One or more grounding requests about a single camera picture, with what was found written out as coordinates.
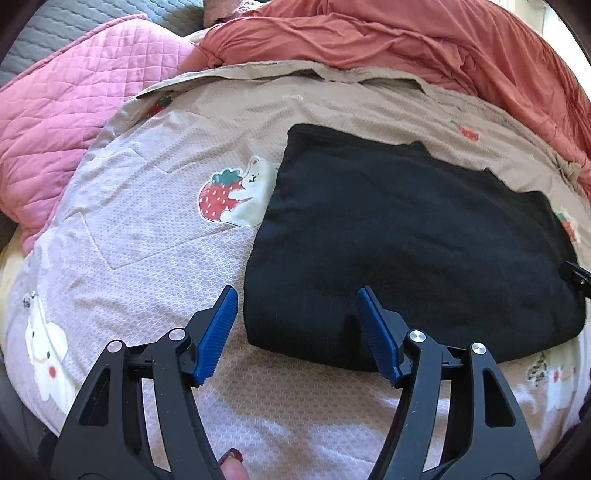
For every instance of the pink quilted blanket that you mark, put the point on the pink quilted blanket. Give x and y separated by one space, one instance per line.
69 106

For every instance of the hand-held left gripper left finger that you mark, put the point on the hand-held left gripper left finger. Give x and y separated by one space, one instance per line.
217 337

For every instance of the coral duvet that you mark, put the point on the coral duvet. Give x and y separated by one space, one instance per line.
415 37

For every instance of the beige bear strawberry printed blanket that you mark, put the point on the beige bear strawberry printed blanket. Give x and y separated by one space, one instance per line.
138 230

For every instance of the black sweater with orange cuffs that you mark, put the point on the black sweater with orange cuffs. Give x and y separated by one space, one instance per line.
392 230

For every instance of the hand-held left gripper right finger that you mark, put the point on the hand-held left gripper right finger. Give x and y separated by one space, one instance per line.
376 337

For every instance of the dusty pink pillow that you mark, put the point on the dusty pink pillow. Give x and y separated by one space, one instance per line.
221 9

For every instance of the grey quilted cover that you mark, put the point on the grey quilted cover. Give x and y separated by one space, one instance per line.
60 27

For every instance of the person's left hand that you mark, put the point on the person's left hand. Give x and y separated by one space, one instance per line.
233 468

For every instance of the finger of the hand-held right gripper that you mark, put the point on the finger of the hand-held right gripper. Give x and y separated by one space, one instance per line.
575 272

